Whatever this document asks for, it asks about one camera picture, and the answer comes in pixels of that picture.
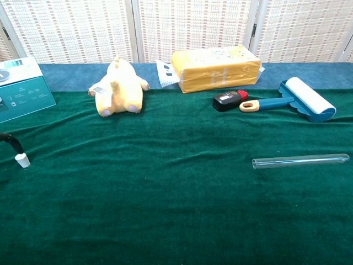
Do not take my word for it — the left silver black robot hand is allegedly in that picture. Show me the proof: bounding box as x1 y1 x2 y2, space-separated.
0 132 25 156

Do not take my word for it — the small white cap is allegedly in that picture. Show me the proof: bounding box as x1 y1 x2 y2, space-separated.
14 152 31 168

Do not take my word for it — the clear glass test tube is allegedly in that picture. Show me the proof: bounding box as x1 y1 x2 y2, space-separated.
252 153 350 169

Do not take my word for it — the teal white product box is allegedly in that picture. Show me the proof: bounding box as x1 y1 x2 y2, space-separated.
0 57 57 124

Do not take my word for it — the blue table cover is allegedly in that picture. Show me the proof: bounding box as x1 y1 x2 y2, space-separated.
37 62 353 93

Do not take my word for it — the bamboo folding screen panel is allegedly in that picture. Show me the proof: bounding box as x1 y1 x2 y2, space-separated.
0 16 18 63
132 0 261 63
0 0 140 64
252 0 353 63

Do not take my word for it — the yellow plush toy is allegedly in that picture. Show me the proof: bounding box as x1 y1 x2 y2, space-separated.
88 56 151 119

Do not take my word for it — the dark green velvet cloth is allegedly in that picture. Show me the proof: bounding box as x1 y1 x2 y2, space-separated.
0 85 353 265

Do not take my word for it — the yellow cat print tissue pack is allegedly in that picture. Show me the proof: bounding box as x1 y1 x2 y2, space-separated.
170 45 263 94

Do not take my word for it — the teal lint roller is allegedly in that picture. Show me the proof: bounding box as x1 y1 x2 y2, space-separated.
239 77 337 123

